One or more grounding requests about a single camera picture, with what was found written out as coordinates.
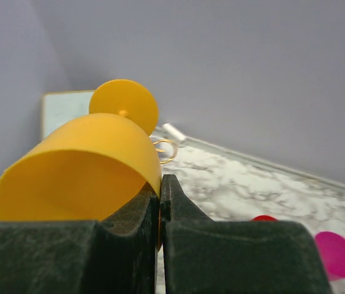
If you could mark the black right gripper left fingers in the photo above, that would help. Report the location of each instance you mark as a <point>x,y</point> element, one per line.
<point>116,255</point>

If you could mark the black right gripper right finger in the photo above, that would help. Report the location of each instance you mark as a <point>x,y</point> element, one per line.
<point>202,255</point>

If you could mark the red wine glass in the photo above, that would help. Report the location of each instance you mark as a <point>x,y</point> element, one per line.
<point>264,218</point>

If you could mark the orange wine glass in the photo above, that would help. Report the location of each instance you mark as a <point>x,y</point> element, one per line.
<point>91,166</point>

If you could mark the magenta wine glass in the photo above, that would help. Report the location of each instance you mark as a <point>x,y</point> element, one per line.
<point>331,247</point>

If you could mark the small framed whiteboard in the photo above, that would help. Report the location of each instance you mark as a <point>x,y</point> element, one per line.
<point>58,108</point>

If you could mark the gold wire glass rack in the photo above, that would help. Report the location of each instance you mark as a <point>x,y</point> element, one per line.
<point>166,149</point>

